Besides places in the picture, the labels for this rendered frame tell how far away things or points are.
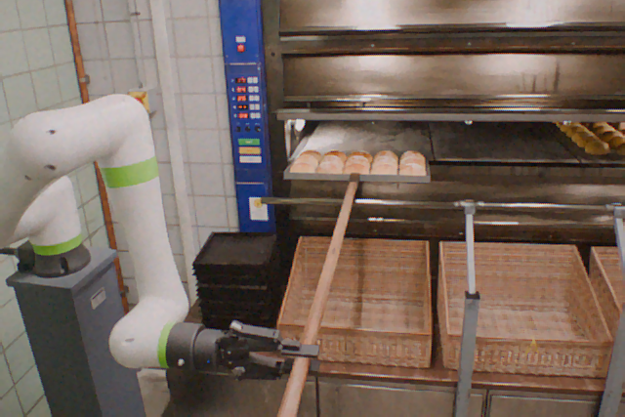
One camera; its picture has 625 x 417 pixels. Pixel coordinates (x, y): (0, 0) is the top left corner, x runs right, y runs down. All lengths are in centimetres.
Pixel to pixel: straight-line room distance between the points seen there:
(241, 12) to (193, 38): 24
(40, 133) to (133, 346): 44
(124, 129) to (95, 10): 134
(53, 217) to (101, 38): 112
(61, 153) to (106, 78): 141
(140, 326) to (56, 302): 41
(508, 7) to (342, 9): 60
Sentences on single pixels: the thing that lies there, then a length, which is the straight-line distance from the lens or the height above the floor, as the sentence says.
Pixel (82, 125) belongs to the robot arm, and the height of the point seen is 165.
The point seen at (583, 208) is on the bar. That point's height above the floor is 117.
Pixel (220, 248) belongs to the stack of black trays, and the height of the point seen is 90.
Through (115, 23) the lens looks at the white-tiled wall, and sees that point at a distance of 231.
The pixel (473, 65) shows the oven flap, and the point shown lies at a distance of 205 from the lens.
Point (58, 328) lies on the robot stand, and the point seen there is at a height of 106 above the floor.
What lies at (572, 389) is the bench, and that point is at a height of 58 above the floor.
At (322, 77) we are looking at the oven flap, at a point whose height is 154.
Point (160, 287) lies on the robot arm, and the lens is 117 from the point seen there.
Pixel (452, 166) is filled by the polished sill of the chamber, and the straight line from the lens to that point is 212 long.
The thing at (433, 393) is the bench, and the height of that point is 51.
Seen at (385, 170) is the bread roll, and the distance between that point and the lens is 192.
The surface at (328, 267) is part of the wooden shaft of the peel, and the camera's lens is 129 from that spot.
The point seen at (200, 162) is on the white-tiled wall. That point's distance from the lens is 227.
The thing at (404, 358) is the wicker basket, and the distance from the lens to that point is 194.
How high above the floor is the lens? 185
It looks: 20 degrees down
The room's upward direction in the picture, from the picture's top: 2 degrees counter-clockwise
